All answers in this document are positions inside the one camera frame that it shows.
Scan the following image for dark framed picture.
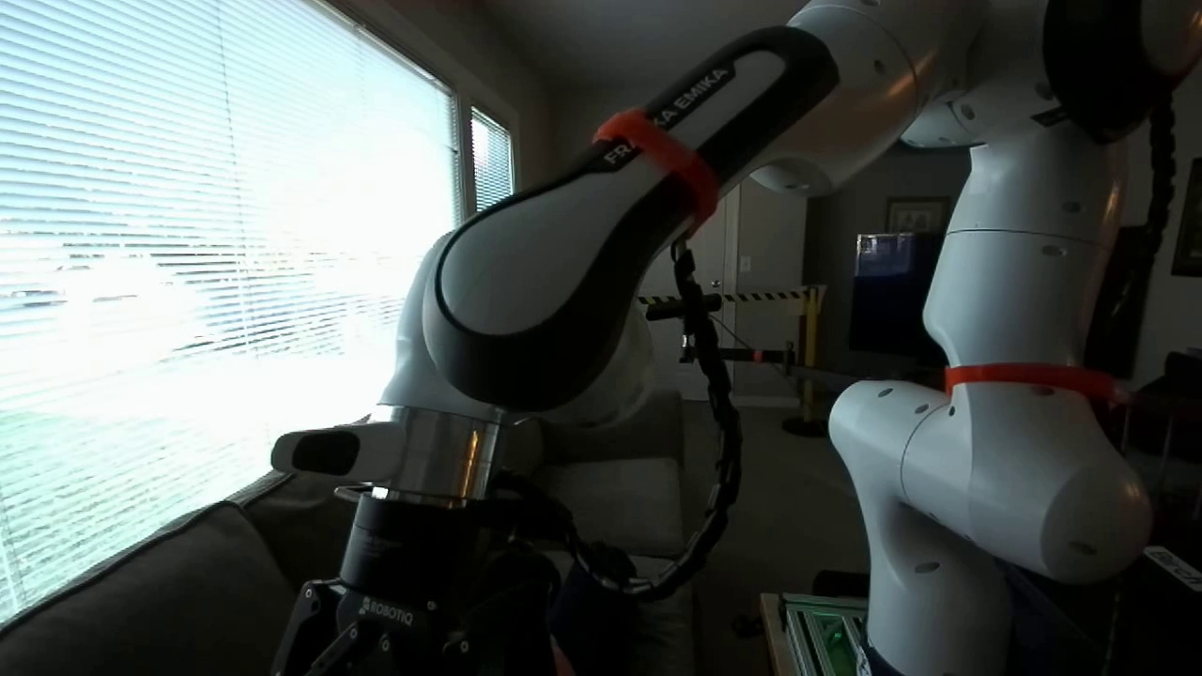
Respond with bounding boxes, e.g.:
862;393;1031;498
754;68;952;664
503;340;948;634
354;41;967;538
1168;155;1202;280

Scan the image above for dark screen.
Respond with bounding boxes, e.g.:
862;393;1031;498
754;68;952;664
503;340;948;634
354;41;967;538
852;225;942;361

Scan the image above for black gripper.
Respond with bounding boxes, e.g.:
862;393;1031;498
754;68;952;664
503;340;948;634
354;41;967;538
276;485;572;676

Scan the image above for large window blinds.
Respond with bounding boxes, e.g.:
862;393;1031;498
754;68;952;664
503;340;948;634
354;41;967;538
0;0;463;629

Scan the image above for yellow black caution tape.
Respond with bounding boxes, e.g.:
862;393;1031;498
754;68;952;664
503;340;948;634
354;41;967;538
637;280;833;406

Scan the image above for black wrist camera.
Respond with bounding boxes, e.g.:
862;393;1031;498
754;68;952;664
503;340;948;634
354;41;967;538
269;424;369;481

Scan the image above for grey fabric sofa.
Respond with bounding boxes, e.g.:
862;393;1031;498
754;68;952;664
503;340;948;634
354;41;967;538
0;398;701;676

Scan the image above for narrow window blinds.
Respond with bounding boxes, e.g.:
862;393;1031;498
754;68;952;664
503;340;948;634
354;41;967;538
466;105;520;217

